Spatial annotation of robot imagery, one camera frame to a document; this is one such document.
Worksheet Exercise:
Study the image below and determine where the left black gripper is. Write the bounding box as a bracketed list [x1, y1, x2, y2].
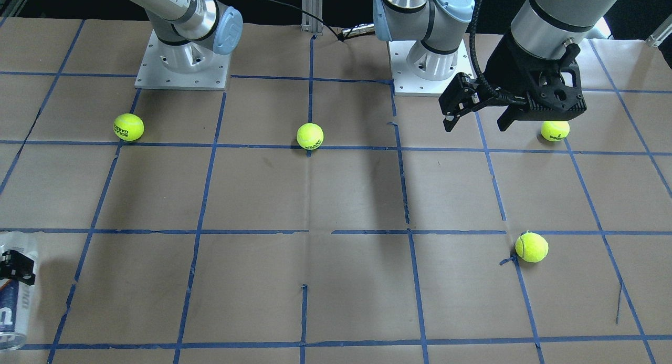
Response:
[439, 34, 587, 132]

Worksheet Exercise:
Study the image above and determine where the tennis ball front of table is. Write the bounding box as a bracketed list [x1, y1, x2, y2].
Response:
[514, 232, 548, 263]

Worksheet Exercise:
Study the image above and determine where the tennis ball near base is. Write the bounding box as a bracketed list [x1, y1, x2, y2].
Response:
[113, 113, 144, 142]

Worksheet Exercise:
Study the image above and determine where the tennis ball table centre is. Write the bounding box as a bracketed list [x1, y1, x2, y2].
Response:
[296, 122, 324, 150]

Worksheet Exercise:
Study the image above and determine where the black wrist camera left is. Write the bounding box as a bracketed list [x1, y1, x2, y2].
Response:
[530, 38, 583, 112]

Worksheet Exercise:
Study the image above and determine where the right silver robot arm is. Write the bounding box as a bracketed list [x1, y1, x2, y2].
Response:
[130, 0, 243, 55]

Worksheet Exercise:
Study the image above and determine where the aluminium frame post back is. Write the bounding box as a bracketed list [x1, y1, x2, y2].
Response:
[301, 0, 323, 36]

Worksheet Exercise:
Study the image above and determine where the white blue tennis ball can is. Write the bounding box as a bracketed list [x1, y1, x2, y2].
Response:
[1, 232, 38, 352]

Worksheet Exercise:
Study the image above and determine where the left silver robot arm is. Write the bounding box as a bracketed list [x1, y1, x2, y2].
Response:
[372, 0, 617, 132]

